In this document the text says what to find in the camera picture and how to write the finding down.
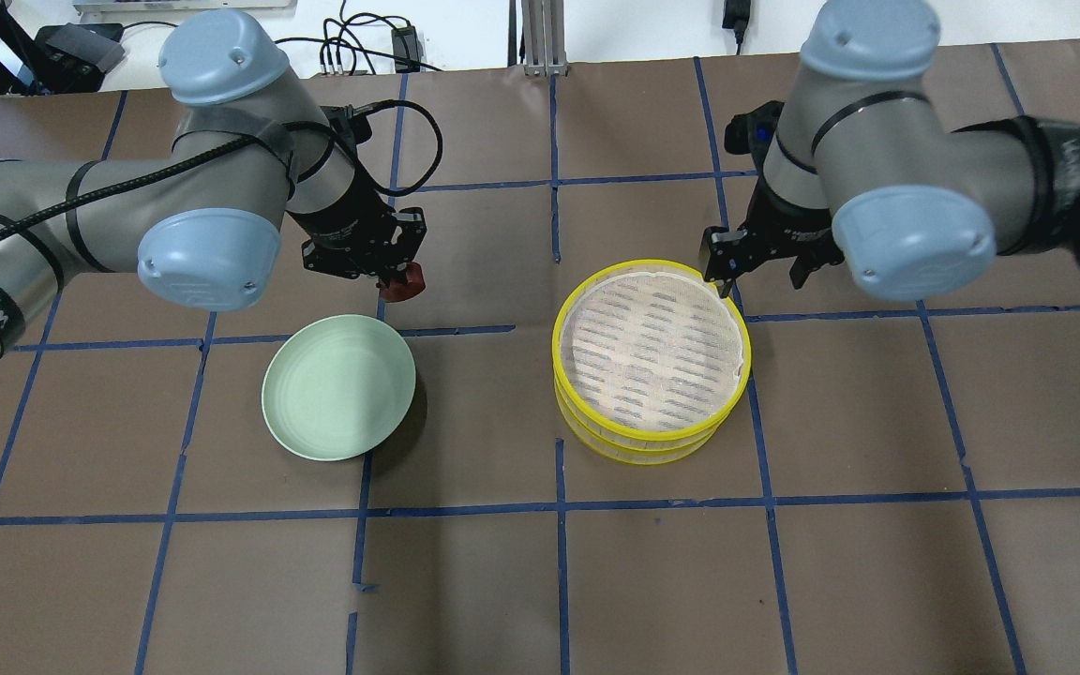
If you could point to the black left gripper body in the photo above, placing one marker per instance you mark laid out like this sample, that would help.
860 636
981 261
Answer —
345 223

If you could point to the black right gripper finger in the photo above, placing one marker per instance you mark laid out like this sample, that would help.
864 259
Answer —
723 258

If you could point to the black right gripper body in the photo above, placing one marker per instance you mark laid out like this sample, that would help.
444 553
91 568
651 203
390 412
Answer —
787 227

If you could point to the yellow bamboo steamer layer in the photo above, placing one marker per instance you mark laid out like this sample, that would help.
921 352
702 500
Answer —
648 349
622 448

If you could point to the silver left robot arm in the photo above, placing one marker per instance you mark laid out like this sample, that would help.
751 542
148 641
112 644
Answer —
203 228

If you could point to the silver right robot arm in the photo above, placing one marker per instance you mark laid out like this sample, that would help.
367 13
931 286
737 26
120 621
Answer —
855 168

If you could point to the light green round plate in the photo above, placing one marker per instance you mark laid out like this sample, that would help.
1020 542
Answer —
338 388

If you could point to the black power adapter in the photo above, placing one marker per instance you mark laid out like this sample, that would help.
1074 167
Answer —
406 49

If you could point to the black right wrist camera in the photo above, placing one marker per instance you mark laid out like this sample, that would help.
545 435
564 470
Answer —
751 133

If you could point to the aluminium frame post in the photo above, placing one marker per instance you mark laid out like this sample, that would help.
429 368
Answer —
541 46

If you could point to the black camera on stand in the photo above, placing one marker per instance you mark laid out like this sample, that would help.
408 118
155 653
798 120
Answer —
56 58

